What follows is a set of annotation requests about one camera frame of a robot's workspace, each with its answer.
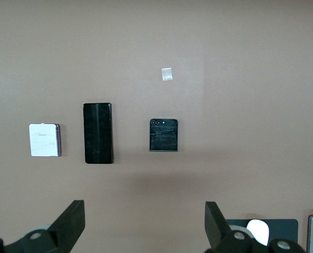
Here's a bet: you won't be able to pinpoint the long black slab phone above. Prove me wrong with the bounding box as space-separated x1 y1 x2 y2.
82 102 114 164

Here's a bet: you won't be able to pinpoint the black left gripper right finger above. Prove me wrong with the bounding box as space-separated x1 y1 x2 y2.
205 201 268 253

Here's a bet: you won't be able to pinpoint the small clear tape patch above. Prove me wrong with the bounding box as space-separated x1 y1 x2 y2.
161 67 173 82

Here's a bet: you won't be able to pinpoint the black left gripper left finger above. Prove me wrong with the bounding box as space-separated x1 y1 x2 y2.
3 200 86 253

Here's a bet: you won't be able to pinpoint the white flip phone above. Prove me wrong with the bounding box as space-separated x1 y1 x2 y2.
28 123 62 158

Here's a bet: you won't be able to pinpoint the black mouse pad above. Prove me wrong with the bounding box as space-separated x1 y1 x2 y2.
224 218 299 249

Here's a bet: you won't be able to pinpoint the black flip phone dual cameras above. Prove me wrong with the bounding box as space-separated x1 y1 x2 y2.
149 118 179 153

